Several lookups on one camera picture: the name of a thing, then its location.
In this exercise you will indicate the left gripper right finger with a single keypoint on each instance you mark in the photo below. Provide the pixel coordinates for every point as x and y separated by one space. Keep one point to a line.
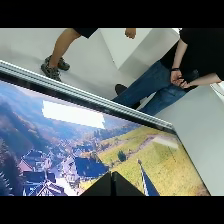
124 188

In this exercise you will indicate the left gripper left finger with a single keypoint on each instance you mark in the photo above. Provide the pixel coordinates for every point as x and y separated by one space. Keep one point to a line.
101 188

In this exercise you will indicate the person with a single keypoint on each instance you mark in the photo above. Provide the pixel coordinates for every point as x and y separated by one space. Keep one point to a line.
160 83
63 50

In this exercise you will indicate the silver frame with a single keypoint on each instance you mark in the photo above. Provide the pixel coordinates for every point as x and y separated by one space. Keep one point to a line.
83 95

